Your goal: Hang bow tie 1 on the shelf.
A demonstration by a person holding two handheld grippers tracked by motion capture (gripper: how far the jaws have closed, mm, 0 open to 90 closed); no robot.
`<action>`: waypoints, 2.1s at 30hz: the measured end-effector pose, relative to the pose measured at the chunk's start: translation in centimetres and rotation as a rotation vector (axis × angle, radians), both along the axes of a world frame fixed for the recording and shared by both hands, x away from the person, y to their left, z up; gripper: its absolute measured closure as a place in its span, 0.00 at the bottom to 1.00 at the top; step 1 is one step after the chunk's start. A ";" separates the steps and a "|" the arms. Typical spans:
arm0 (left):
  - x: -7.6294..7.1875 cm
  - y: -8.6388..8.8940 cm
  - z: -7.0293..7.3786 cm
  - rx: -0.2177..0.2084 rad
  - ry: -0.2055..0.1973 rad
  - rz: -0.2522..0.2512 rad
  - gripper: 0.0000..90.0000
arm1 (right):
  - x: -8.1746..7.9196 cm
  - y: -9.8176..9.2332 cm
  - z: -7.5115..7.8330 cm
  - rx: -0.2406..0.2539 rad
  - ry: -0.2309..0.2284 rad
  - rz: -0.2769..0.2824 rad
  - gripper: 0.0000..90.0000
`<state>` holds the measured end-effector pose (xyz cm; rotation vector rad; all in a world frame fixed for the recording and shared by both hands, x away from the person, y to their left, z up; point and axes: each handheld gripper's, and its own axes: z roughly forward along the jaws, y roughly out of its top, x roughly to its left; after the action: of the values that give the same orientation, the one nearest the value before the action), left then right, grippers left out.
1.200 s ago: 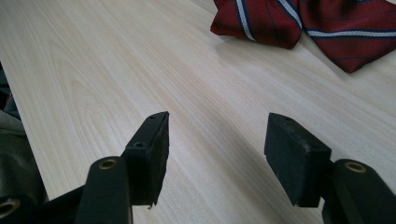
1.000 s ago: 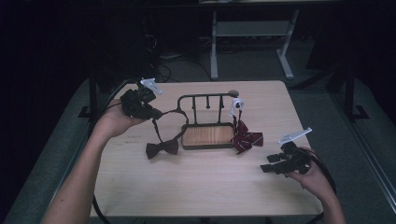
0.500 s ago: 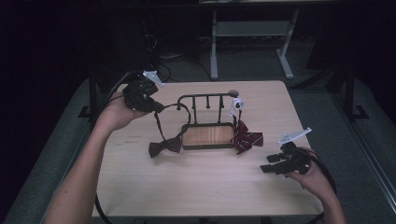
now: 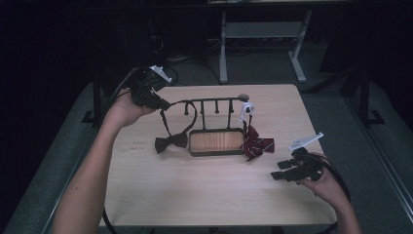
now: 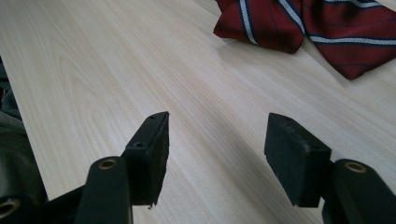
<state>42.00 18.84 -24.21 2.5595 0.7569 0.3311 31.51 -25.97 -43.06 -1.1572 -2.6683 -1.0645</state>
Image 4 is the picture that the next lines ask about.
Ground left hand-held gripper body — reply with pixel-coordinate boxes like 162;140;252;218
129;64;173;111

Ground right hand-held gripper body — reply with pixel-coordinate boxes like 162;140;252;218
287;132;325;183

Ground red striped bow tie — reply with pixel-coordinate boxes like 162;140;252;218
239;100;276;163

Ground dark brown bow tie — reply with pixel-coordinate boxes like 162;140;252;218
154;98;199;155

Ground black rack with wooden tray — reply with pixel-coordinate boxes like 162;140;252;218
183;93;251;158

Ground person's right hand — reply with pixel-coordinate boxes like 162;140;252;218
295;167;348;207

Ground person's left hand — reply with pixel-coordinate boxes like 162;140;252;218
102;88;158;131

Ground black metal stand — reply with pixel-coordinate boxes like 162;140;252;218
81;62;110;129
355;62;387;129

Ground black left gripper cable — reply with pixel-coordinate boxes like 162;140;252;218
96;64;179;234

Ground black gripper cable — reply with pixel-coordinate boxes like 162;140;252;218
310;151;353;234
96;64;179;234

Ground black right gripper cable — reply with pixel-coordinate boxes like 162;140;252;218
310;151;353;234

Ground black floor cables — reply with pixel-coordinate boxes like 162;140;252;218
147;19;225;88

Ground grey metal rail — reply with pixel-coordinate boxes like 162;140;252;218
40;97;113;234
342;96;413;214

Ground white metal desk frame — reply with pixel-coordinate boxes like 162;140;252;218
218;9;314;85

